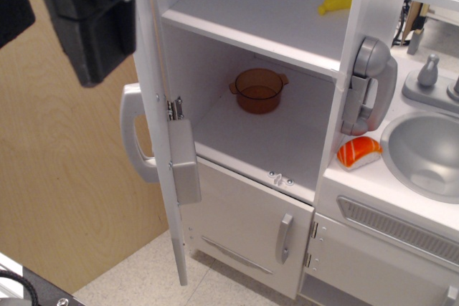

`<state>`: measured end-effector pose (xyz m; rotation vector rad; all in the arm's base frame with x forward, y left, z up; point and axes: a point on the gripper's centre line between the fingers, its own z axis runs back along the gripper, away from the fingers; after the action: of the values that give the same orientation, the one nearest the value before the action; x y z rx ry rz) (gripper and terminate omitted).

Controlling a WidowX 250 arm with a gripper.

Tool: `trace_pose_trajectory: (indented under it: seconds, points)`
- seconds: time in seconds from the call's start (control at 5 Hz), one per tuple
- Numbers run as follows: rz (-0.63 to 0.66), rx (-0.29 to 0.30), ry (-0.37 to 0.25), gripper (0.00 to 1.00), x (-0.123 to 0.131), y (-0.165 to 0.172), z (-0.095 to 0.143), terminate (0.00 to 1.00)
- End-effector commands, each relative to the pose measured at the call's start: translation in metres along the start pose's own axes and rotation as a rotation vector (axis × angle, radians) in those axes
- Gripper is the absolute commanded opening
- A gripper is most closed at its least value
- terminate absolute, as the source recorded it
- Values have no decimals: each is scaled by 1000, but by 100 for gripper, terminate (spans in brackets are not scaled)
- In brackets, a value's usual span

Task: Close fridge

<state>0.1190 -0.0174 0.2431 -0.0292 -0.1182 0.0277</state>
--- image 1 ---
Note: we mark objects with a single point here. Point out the wooden sticks in background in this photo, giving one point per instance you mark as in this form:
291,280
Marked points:
411,24

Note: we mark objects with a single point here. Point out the salmon sushi toy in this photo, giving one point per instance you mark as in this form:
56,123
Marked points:
358,152

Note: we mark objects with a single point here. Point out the white fridge door handle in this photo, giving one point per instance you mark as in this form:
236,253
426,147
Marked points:
131,107

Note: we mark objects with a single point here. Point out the white toy fridge door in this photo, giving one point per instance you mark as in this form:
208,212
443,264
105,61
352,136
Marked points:
159,111

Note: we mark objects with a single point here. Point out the white toy fridge cabinet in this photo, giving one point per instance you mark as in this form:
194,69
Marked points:
206,44

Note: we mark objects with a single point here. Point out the grey vent grille panel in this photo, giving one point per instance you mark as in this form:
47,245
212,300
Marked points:
414,236

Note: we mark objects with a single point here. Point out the white lower freezer door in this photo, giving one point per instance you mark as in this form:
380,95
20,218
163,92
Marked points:
237,222

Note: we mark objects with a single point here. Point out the orange translucent toy pot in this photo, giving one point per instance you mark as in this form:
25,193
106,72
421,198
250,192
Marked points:
258,90

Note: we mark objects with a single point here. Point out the white door latch clip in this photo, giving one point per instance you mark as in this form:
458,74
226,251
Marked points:
279,179

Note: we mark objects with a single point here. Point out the grey freezer door handle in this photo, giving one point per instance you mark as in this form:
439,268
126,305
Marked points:
281,247

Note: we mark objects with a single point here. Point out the white oven cabinet door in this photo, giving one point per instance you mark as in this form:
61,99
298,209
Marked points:
375,271

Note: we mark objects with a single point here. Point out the grey toy wall phone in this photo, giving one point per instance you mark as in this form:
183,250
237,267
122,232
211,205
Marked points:
371,88

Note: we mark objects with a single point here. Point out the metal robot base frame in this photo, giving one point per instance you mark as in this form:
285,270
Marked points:
22,286

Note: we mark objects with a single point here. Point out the yellow toy banana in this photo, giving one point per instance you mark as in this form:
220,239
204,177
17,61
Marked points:
333,5

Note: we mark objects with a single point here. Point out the grey toy faucet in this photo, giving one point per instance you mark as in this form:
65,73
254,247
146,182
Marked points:
429,87

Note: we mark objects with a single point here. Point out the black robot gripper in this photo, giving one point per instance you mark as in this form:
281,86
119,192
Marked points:
96,35

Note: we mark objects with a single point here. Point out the grey toy sink basin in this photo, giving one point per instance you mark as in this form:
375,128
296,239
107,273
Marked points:
421,151

